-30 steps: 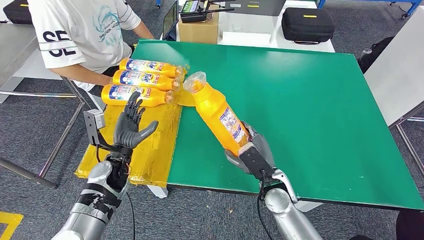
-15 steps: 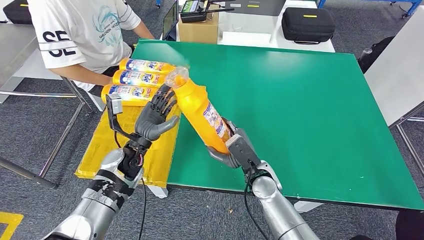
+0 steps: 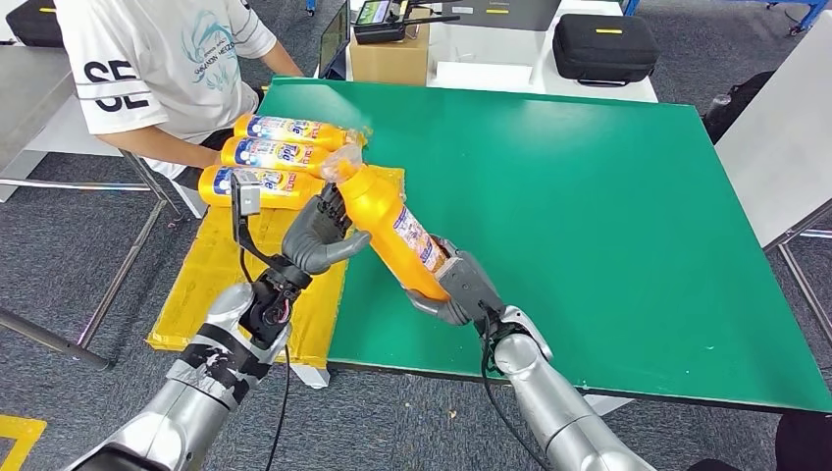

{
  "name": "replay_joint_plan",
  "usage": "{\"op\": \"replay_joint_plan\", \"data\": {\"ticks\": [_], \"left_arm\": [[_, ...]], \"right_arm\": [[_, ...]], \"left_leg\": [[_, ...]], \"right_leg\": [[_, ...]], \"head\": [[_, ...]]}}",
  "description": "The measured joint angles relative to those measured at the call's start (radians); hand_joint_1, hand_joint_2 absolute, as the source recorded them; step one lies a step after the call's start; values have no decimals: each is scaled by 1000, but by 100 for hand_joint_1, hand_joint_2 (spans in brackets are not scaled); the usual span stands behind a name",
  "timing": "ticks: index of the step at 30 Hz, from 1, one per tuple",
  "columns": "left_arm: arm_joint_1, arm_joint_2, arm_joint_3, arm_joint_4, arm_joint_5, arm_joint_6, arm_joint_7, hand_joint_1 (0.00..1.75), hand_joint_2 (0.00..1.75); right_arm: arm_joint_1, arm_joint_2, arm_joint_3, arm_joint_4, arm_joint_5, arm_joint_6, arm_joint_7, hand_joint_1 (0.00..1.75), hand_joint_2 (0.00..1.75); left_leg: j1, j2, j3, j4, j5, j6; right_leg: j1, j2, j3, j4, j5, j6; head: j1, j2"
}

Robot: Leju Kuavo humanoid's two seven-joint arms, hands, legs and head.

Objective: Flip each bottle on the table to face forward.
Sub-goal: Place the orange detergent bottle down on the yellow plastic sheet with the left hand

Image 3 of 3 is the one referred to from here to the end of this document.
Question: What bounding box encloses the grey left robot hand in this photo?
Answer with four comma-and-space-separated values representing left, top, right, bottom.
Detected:
281, 182, 373, 277

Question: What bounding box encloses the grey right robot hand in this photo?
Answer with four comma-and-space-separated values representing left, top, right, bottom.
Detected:
403, 234, 505, 328

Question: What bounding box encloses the orange detergent bottle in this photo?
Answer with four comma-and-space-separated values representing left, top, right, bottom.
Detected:
233, 114, 369, 152
197, 165, 327, 211
321, 143, 453, 303
219, 137, 333, 178

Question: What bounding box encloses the yellow tape mat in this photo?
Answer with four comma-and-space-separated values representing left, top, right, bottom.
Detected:
145, 130, 407, 371

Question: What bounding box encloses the person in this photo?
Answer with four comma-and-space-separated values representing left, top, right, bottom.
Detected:
53, 0, 305, 183

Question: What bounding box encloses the white table foot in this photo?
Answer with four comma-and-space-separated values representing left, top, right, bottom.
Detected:
290, 363, 332, 390
585, 394, 635, 417

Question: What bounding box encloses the black tablet screen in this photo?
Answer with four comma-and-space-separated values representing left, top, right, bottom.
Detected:
317, 1, 352, 82

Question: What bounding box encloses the cardboard box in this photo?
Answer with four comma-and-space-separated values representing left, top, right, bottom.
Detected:
347, 9, 432, 89

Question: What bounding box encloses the grey metal table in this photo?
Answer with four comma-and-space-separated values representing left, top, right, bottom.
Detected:
0, 48, 186, 375
711, 9, 832, 352

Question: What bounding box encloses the green table board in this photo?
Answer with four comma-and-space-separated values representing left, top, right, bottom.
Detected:
243, 77, 832, 415

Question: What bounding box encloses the black remote controller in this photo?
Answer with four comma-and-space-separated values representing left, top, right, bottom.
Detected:
351, 0, 463, 47

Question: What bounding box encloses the black carrying case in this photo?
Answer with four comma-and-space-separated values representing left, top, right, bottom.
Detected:
552, 14, 661, 89
5, 0, 65, 50

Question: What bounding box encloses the white flat box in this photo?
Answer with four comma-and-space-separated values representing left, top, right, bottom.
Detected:
432, 61, 535, 93

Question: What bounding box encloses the white table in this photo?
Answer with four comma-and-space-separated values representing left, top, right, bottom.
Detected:
311, 0, 659, 105

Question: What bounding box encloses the black bag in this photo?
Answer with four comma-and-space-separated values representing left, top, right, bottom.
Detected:
701, 70, 775, 145

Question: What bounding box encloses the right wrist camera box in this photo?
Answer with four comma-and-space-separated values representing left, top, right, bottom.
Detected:
435, 255, 505, 313

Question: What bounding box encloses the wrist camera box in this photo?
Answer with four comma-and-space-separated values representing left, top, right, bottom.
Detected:
229, 169, 287, 271
435, 255, 505, 313

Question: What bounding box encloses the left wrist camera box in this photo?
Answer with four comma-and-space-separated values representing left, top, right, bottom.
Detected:
229, 169, 287, 271

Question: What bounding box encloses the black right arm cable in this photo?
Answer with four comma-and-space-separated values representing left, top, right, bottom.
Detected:
479, 305, 553, 471

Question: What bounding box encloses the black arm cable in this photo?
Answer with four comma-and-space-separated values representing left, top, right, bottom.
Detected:
479, 305, 553, 471
263, 344, 291, 471

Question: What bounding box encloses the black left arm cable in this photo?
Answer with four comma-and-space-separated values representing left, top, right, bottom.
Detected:
263, 344, 291, 471

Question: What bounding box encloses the blue metal frame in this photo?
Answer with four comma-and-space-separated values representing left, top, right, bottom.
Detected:
620, 0, 832, 37

